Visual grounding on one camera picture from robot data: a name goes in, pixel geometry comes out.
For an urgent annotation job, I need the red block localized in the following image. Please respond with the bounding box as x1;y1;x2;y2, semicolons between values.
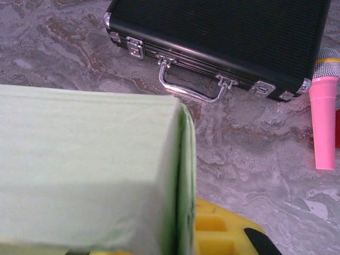
335;108;340;147

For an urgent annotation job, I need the light green paper box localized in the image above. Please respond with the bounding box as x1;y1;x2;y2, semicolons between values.
0;84;197;255

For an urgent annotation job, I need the pink toy microphone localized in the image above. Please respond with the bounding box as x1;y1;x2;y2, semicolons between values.
309;47;340;171

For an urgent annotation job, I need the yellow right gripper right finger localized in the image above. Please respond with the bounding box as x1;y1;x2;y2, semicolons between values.
195;198;284;255

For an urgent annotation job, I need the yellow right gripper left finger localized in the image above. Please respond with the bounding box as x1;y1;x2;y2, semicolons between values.
89;249;131;255

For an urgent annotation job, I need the black ribbed carrying case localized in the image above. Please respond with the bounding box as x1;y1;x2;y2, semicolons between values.
103;0;334;103

